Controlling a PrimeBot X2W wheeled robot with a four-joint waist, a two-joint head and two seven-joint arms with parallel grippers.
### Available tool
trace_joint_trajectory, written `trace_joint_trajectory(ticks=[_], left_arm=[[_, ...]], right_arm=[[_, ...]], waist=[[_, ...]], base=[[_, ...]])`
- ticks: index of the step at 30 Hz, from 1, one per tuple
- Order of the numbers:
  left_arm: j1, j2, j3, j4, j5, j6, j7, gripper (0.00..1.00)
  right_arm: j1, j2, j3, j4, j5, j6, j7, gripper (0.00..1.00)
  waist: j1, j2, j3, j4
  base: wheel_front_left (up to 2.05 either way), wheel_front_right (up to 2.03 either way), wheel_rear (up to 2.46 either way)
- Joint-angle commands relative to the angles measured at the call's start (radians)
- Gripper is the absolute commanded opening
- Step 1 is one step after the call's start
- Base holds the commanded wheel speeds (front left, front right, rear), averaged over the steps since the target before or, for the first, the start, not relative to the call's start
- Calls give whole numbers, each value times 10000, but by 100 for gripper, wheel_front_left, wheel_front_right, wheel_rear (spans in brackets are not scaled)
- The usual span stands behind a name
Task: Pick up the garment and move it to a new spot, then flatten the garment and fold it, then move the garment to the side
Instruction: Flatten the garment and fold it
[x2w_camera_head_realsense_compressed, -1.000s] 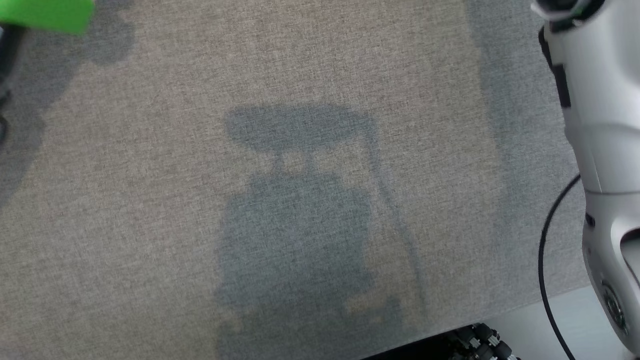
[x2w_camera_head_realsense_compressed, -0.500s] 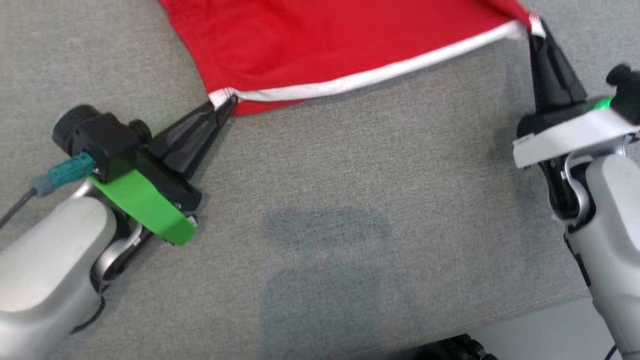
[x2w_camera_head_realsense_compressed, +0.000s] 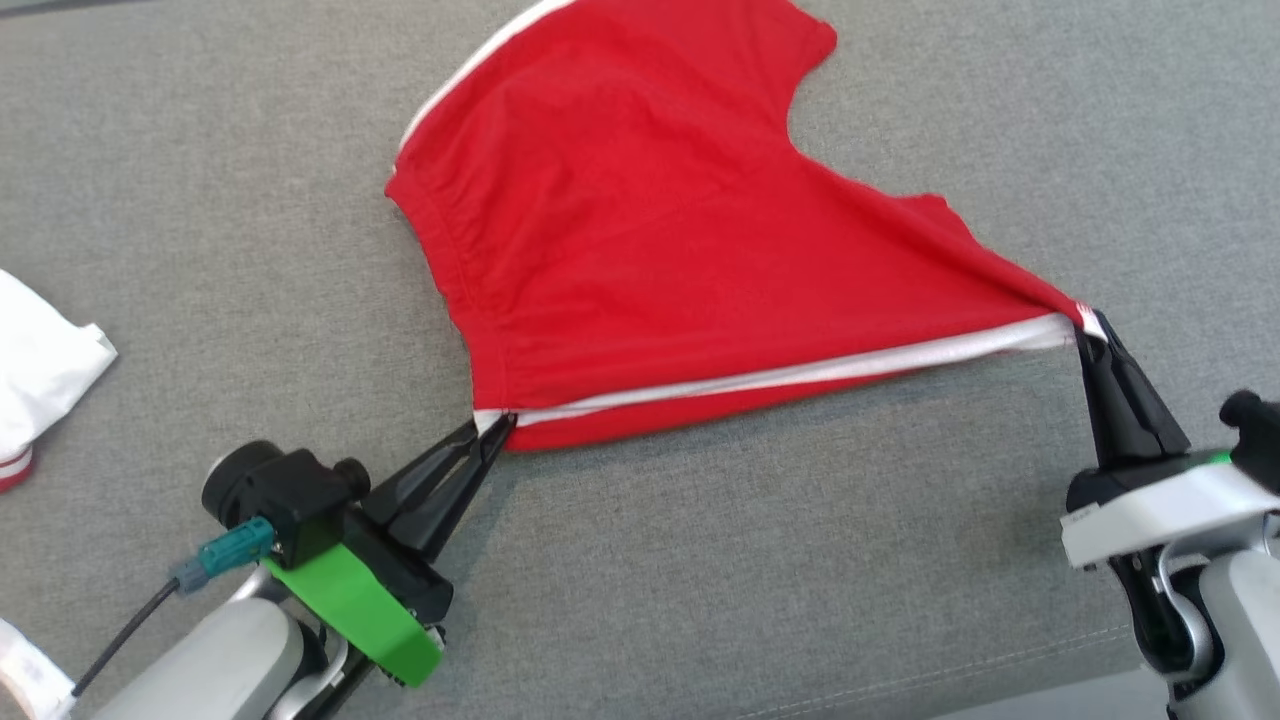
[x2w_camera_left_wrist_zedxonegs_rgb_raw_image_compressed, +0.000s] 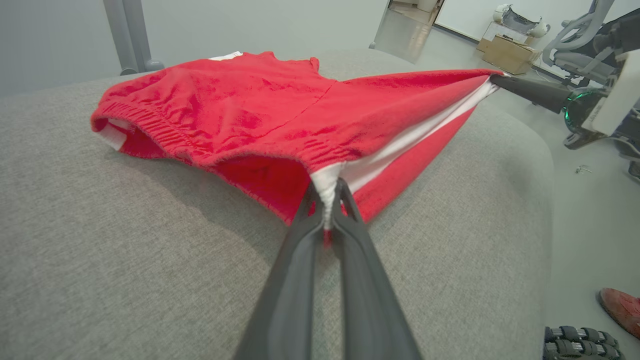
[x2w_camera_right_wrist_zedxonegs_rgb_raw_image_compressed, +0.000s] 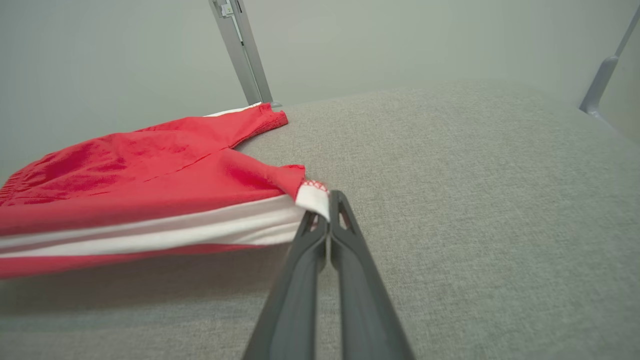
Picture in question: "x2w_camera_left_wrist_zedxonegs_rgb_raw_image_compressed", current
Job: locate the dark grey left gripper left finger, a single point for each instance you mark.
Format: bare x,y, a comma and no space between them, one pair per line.
290,290

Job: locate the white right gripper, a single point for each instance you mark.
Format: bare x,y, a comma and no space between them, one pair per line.
617,95

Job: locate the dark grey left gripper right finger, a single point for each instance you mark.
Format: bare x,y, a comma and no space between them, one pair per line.
367,300

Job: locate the red shorts with white stripe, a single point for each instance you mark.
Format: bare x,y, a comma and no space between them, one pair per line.
250,110

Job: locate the brown cardboard box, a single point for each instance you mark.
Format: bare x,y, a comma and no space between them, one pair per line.
510,55

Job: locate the grey office chair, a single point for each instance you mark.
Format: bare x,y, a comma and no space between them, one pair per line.
575,60

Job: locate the pale cardboard box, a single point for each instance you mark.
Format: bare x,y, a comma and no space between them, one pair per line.
492,35

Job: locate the white grey headset device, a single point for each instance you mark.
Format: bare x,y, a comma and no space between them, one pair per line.
520,21

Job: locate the small metal floor item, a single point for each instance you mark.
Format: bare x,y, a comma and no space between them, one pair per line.
582,169

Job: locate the red shoe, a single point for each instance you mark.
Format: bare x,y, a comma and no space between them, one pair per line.
622,307

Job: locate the grey rounded post bracket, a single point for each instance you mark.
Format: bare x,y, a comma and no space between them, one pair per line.
154,65

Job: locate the grey metal post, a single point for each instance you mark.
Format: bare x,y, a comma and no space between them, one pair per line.
127,35

